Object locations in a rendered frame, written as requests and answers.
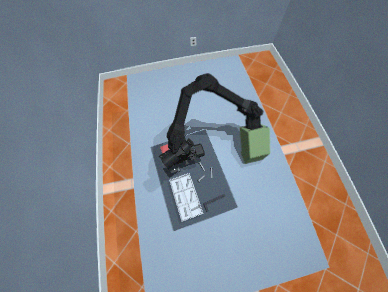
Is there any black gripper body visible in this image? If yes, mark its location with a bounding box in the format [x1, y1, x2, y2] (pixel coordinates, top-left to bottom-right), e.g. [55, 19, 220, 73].
[179, 144, 205, 162]

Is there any red block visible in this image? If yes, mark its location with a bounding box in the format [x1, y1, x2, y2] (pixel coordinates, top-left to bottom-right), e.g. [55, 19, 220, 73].
[161, 144, 169, 154]

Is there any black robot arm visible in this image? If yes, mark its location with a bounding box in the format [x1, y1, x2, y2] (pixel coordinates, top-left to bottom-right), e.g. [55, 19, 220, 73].
[159, 73, 263, 169]

